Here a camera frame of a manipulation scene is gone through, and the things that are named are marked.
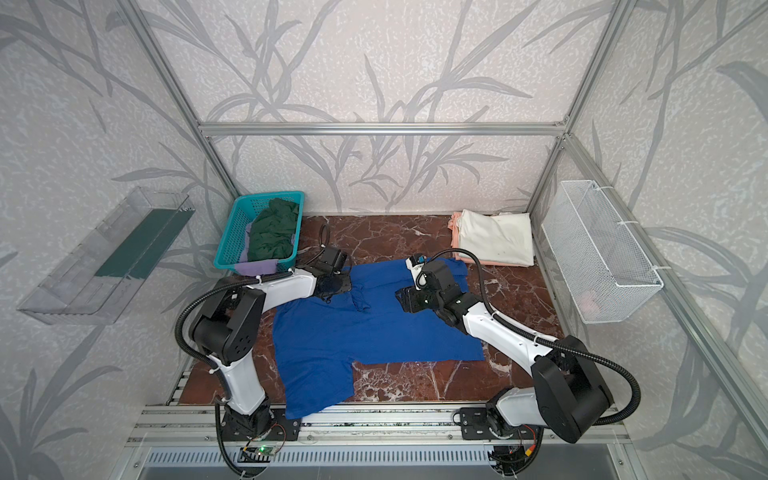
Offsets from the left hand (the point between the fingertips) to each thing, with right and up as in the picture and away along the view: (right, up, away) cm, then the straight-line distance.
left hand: (349, 274), depth 99 cm
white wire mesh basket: (+60, +4, -38) cm, 71 cm away
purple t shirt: (-29, +2, -6) cm, 30 cm away
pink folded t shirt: (+52, +12, +9) cm, 54 cm away
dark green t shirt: (-29, +14, +7) cm, 33 cm away
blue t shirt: (+16, -12, -6) cm, 22 cm away
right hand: (+19, -1, -13) cm, 23 cm away
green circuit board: (-15, -39, -29) cm, 51 cm away
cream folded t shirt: (+55, +12, +9) cm, 57 cm away
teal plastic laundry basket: (-42, +12, +6) cm, 45 cm away
